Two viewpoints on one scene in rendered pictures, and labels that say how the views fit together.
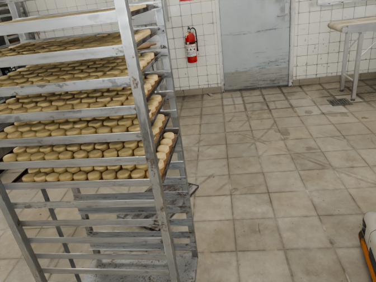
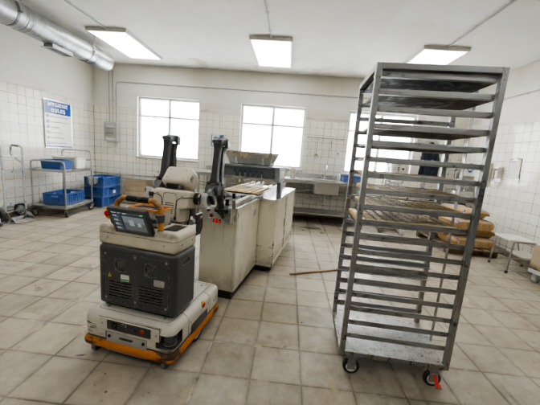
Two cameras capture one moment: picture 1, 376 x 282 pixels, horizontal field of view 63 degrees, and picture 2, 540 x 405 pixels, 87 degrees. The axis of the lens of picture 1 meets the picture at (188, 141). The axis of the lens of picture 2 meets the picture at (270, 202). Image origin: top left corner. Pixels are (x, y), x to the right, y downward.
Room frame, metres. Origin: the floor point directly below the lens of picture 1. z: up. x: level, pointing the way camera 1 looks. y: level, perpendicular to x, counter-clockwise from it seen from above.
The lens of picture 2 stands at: (2.88, -0.58, 1.30)
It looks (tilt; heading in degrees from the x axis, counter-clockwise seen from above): 9 degrees down; 176
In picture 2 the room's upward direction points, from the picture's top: 4 degrees clockwise
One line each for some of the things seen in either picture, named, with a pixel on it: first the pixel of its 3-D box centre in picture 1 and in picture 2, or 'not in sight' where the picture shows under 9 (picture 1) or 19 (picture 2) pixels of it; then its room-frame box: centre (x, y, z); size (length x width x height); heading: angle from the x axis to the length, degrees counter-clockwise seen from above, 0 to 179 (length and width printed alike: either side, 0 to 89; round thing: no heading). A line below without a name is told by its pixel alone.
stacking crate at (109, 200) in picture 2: not in sight; (103, 199); (-3.27, -3.70, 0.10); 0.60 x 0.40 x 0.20; 171
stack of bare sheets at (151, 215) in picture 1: (159, 200); not in sight; (2.08, 0.29, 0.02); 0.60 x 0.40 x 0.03; 145
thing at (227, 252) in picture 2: not in sight; (231, 239); (0.16, -0.74, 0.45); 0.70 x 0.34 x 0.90; 163
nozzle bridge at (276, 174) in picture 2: not in sight; (250, 179); (-0.32, -0.59, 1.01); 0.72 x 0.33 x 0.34; 73
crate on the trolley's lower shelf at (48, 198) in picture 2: not in sight; (64, 197); (-2.33, -3.89, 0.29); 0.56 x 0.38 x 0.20; 1
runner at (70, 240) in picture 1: (95, 238); (386, 249); (0.97, 0.42, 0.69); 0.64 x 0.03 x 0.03; 80
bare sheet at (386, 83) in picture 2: not in sight; (423, 87); (1.16, 0.39, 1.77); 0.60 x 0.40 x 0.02; 80
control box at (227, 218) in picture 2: not in sight; (218, 214); (0.51, -0.85, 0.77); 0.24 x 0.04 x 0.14; 73
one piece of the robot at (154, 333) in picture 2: not in sight; (128, 328); (1.31, -1.24, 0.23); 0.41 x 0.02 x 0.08; 73
